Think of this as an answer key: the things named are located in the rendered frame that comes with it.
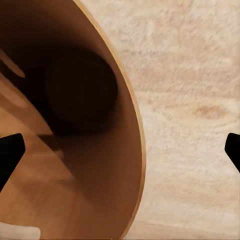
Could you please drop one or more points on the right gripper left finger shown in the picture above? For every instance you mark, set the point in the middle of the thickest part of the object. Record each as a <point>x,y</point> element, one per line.
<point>12,148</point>

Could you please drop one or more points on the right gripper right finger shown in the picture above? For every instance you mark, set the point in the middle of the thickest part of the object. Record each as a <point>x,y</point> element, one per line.
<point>232,149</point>

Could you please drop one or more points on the trash can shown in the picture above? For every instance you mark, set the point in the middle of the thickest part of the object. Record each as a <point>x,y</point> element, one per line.
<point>64,87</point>

